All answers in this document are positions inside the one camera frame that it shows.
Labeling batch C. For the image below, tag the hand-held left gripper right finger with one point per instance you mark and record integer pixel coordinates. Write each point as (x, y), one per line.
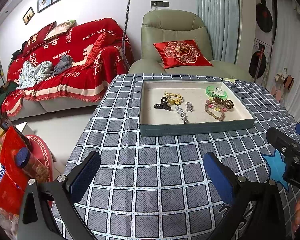
(220, 177)

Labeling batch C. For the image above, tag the red mop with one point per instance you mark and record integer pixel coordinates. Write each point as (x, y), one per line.
(259, 65)

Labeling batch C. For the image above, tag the green bangle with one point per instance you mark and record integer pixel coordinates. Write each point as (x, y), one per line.
(215, 95)

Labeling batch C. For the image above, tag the red embroidered cushion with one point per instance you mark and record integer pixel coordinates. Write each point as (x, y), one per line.
(182, 53)

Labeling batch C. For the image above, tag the blue star sticker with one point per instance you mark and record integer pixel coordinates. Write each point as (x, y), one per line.
(275, 165)

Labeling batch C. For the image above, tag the white side table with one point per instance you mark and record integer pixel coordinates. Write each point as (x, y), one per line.
(21, 127)

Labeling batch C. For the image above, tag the black claw hair clip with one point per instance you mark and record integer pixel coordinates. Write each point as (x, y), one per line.
(165, 106)

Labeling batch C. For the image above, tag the grey garment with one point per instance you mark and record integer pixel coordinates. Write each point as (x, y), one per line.
(62, 65)

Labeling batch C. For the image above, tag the red lettered pillow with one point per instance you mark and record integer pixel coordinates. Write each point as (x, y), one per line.
(36, 40)

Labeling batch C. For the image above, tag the white washing machine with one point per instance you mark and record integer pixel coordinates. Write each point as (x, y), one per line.
(257, 62)

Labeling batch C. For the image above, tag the dark green cloth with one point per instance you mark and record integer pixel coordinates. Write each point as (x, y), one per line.
(2, 97)

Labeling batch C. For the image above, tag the small black framed photo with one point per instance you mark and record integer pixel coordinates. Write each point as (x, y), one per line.
(28, 15)

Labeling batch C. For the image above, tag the red covered sofa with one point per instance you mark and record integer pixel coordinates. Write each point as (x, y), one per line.
(90, 55)

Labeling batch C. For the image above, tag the wall socket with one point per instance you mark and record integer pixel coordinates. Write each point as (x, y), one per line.
(160, 4)

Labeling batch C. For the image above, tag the gooseneck phone stand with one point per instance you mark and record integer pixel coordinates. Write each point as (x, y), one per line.
(126, 17)

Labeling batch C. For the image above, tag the light blue clothes pile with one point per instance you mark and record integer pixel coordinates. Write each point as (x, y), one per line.
(32, 75)

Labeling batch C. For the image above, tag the red satin pillow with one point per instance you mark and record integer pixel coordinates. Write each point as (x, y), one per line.
(97, 50)

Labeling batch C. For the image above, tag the small silver hair clip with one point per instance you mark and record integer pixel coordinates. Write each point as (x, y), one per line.
(189, 106)

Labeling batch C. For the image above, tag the photo print pillow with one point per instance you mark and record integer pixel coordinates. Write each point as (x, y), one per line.
(60, 28)

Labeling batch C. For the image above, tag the red round patterned box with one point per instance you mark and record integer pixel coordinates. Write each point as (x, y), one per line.
(43, 147)

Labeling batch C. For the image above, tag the hanging pink slippers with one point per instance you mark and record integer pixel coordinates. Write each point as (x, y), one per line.
(285, 82)

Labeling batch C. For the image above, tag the light green leather armchair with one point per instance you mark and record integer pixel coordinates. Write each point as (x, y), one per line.
(175, 30)

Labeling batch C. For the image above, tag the yellow star sticker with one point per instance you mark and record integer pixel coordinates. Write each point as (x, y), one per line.
(228, 80)

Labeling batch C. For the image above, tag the grey sofa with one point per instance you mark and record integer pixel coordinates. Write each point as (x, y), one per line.
(55, 105)

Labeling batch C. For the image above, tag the grey-green jewelry tray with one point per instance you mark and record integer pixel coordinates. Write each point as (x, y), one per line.
(160, 110)

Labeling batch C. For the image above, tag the blue lidded snack jar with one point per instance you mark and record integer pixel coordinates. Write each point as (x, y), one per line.
(31, 165)

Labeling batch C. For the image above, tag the white stacked dryer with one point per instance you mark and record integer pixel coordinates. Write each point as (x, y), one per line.
(263, 17)

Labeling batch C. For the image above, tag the pale blue curtain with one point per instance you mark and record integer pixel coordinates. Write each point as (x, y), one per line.
(217, 17)

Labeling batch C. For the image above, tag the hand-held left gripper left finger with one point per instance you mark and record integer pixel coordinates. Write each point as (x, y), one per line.
(87, 170)

